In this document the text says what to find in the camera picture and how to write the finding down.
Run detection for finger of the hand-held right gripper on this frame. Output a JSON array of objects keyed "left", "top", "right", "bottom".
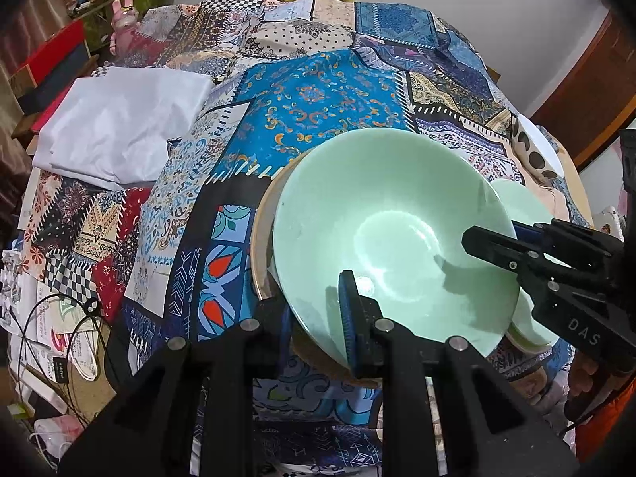
[
  {"left": 514, "top": 219, "right": 625, "bottom": 270},
  {"left": 462, "top": 226, "right": 573, "bottom": 300}
]

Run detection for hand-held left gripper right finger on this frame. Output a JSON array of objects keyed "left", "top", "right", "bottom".
[{"left": 338, "top": 269, "right": 580, "bottom": 477}]

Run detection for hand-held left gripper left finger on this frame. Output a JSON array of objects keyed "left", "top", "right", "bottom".
[{"left": 58, "top": 298, "right": 299, "bottom": 477}]

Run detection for beige plate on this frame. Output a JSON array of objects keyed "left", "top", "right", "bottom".
[{"left": 250, "top": 146, "right": 384, "bottom": 390}]

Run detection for white spotted bowl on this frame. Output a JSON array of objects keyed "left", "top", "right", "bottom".
[{"left": 511, "top": 113, "right": 565, "bottom": 186}]

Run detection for large mint green bowl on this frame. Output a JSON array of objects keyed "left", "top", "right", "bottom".
[{"left": 272, "top": 128, "right": 521, "bottom": 359}]

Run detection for person's right hand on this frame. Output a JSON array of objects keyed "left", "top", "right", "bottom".
[{"left": 569, "top": 350, "right": 603, "bottom": 401}]

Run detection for wooden door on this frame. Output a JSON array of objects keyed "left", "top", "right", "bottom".
[{"left": 531, "top": 10, "right": 636, "bottom": 171}]

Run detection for scattered papers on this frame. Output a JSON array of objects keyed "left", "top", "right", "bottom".
[{"left": 0, "top": 248, "right": 121, "bottom": 459}]

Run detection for patchwork blanket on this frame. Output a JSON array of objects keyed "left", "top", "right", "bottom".
[{"left": 15, "top": 0, "right": 597, "bottom": 477}]

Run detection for white folded cloth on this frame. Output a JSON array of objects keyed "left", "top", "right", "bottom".
[{"left": 34, "top": 66, "right": 215, "bottom": 191}]

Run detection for pink rabbit toy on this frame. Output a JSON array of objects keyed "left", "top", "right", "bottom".
[{"left": 109, "top": 0, "right": 143, "bottom": 56}]

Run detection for red box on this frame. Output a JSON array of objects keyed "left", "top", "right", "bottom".
[{"left": 10, "top": 20, "right": 88, "bottom": 98}]

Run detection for striped curtain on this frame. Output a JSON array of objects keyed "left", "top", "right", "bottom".
[{"left": 0, "top": 0, "right": 65, "bottom": 224}]

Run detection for black cable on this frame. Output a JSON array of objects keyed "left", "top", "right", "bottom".
[{"left": 15, "top": 292, "right": 131, "bottom": 424}]

